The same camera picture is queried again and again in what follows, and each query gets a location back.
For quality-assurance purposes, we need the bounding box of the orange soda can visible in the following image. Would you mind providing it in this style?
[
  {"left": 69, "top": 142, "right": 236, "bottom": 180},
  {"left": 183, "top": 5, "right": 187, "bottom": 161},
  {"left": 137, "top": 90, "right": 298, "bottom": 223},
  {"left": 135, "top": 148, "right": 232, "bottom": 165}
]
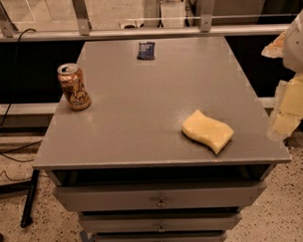
[{"left": 57, "top": 63, "right": 91, "bottom": 111}]

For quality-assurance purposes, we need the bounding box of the grey drawer cabinet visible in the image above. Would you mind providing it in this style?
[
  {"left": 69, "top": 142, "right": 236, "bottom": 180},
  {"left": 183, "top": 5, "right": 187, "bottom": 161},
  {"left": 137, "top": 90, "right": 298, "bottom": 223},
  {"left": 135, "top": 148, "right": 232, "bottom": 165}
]
[{"left": 27, "top": 34, "right": 295, "bottom": 242}]

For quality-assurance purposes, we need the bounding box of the metal window rail frame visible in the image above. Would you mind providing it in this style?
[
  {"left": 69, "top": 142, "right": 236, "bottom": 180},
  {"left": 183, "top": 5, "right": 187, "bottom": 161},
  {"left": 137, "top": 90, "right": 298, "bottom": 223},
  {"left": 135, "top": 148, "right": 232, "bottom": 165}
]
[{"left": 0, "top": 0, "right": 298, "bottom": 43}]

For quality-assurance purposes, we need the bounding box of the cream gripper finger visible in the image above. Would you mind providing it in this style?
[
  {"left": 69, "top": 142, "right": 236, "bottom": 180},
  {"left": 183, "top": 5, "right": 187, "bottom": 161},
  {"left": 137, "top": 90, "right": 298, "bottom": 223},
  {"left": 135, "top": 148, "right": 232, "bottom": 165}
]
[
  {"left": 262, "top": 32, "right": 286, "bottom": 58},
  {"left": 266, "top": 73, "right": 303, "bottom": 141}
]

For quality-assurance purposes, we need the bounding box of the top grey drawer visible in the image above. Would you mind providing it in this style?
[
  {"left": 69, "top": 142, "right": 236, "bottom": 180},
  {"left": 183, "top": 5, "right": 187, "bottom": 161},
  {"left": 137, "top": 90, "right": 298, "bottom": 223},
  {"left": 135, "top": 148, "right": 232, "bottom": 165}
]
[{"left": 54, "top": 181, "right": 266, "bottom": 212}]

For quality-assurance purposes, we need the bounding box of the yellow wavy sponge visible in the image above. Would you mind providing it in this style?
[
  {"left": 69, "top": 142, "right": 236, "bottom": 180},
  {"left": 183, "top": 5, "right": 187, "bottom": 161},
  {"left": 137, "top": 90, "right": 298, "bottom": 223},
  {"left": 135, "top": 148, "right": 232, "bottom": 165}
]
[{"left": 181, "top": 111, "right": 234, "bottom": 154}]

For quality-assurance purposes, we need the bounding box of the bottom grey drawer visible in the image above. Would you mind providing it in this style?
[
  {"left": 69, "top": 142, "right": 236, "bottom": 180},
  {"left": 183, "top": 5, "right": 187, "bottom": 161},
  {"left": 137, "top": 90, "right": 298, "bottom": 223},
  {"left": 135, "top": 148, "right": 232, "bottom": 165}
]
[{"left": 96, "top": 231, "right": 226, "bottom": 242}]

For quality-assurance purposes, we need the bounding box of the black stand leg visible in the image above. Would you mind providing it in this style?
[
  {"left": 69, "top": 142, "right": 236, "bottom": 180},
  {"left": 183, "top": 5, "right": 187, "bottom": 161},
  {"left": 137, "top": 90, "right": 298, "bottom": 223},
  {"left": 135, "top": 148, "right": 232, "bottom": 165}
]
[{"left": 20, "top": 170, "right": 40, "bottom": 228}]

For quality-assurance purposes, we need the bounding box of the middle grey drawer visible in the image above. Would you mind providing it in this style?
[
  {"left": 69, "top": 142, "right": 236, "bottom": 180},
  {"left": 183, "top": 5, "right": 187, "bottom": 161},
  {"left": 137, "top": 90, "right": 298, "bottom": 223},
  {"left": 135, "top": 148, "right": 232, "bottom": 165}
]
[{"left": 79, "top": 210, "right": 241, "bottom": 234}]

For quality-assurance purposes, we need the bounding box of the grey drawer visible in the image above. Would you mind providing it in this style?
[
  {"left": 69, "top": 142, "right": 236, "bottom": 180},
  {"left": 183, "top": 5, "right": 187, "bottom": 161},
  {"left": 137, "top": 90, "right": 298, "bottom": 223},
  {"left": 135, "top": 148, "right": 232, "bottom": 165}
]
[
  {"left": 79, "top": 210, "right": 241, "bottom": 234},
  {"left": 96, "top": 231, "right": 226, "bottom": 242},
  {"left": 54, "top": 181, "right": 266, "bottom": 212}
]

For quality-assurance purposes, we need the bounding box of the black cable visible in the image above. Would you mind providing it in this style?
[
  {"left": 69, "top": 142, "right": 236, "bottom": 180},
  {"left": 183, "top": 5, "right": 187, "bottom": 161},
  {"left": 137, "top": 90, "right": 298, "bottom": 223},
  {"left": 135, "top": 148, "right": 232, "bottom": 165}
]
[{"left": 0, "top": 27, "right": 45, "bottom": 184}]

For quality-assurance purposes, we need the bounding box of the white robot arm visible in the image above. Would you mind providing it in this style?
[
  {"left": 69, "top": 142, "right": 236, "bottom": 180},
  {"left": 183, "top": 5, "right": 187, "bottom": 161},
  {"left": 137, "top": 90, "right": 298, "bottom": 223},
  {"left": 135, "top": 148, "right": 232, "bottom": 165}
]
[{"left": 262, "top": 9, "right": 303, "bottom": 141}]

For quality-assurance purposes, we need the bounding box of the blue snack packet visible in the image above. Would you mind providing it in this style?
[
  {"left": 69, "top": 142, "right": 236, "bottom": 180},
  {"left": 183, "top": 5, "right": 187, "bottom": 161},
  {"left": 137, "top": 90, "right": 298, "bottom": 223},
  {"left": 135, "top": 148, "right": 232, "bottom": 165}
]
[{"left": 138, "top": 41, "right": 155, "bottom": 61}]

